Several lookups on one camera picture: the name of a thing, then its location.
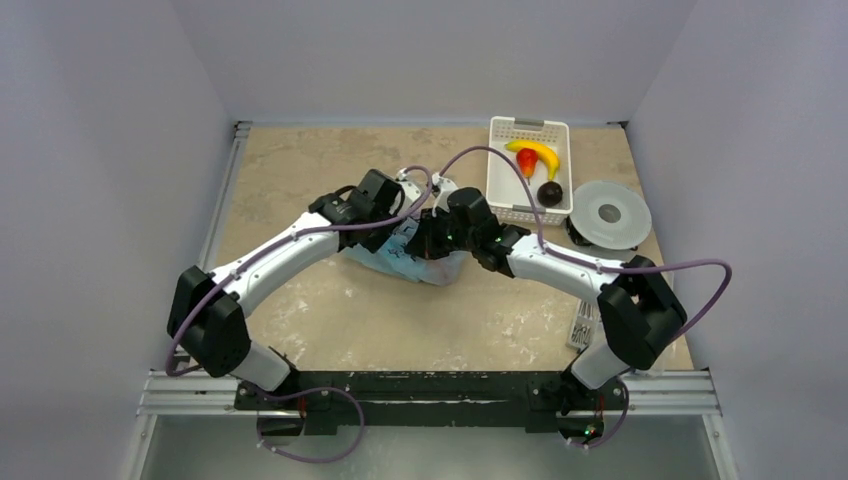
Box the blue printed plastic bag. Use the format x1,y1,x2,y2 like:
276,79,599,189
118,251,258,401
342,218,469,286

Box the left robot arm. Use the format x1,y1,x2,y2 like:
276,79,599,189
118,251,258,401
166,169,432,409

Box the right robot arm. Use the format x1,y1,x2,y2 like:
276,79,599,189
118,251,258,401
405,187,687,407

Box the dark purple fake plum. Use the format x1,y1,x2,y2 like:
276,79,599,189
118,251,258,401
536,181,564,208

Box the red fake pear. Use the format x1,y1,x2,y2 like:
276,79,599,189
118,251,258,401
516,148,539,182

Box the yellow fake banana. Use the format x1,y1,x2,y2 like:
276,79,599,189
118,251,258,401
505,140,560,181

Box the round white scale disc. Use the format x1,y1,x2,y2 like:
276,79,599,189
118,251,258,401
565,180,652,251

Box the barcode label card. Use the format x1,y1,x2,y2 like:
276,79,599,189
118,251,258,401
567,300,600,352

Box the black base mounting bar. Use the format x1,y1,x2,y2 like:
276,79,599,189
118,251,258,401
234,371,628,437

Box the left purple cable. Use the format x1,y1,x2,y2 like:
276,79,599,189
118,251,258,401
164,165,435,379

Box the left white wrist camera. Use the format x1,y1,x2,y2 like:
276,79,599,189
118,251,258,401
395,169,426,214

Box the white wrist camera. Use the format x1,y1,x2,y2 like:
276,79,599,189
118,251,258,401
395,169,426,214
431,173,459,212

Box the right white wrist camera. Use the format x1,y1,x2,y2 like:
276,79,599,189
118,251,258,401
431,173,459,212

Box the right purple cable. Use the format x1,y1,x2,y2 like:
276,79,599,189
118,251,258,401
433,145,734,346

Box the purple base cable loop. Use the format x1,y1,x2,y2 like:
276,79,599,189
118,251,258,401
256,382,369,465

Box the aluminium frame rail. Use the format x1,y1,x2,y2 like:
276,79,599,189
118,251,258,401
119,120,254,479

